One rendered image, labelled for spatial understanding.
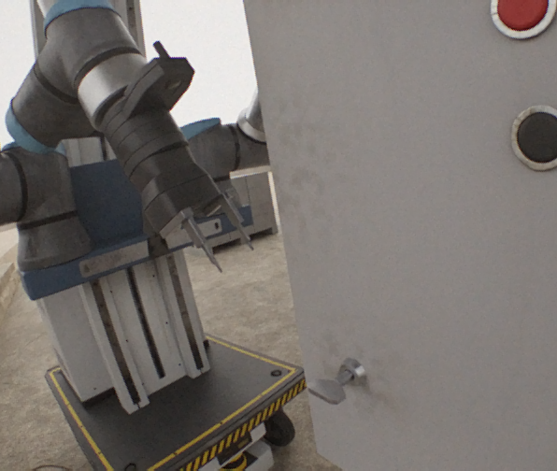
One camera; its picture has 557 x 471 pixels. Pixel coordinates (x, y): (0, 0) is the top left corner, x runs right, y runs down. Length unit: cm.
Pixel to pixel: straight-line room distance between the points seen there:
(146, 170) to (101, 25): 18
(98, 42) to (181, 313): 93
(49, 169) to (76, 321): 56
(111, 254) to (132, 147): 50
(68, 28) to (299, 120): 29
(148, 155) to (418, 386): 30
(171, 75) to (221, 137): 68
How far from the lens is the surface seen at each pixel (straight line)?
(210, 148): 99
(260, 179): 490
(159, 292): 117
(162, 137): 36
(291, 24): 28
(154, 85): 34
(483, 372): 23
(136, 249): 85
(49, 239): 79
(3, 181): 75
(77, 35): 43
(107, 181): 100
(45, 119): 49
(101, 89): 38
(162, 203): 34
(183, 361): 126
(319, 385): 29
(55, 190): 81
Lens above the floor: 97
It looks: 12 degrees down
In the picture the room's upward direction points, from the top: 10 degrees counter-clockwise
